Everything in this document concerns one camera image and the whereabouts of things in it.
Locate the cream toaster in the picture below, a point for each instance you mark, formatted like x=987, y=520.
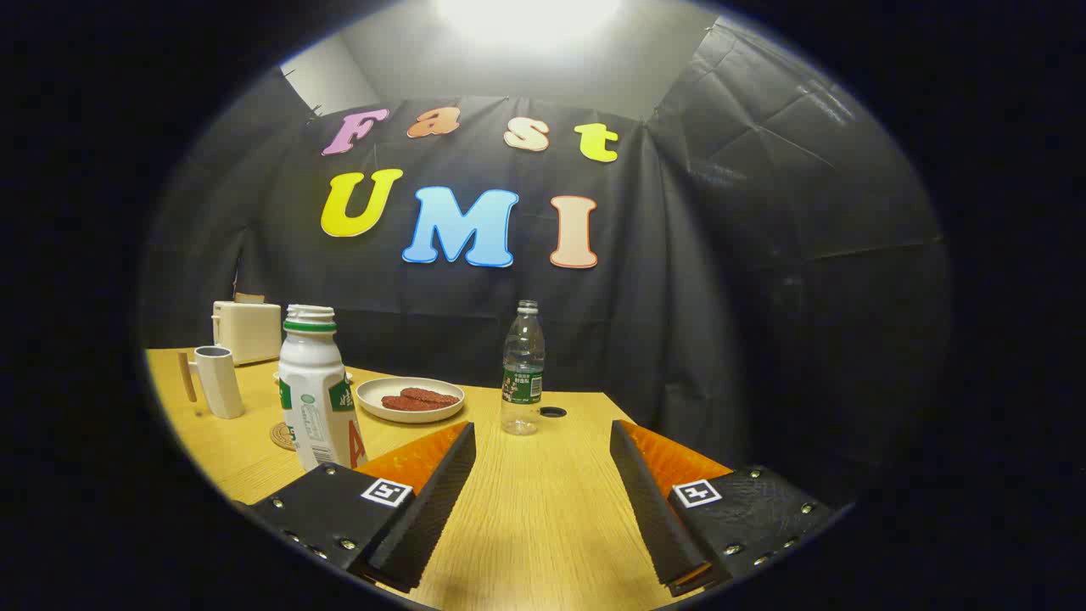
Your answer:
x=248, y=333

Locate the bread slice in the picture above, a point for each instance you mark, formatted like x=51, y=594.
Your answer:
x=249, y=299

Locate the round white plate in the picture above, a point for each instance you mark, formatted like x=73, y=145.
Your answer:
x=373, y=395

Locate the clear plastic water bottle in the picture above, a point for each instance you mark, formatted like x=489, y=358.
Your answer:
x=523, y=373

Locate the reddish brown meat patty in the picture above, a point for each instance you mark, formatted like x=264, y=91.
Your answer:
x=433, y=395
x=403, y=404

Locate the white juice bottle green label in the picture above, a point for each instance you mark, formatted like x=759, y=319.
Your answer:
x=314, y=399

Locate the round cork coaster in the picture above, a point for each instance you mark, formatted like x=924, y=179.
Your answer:
x=282, y=436

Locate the black backdrop cloth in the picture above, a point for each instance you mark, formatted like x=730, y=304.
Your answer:
x=721, y=297

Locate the wooden table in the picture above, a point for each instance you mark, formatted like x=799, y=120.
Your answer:
x=543, y=509

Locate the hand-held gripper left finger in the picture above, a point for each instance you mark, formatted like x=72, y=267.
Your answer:
x=433, y=509

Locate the ceiling light panel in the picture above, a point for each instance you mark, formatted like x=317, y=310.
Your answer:
x=526, y=17

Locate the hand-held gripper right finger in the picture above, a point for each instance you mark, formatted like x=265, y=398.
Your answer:
x=649, y=509

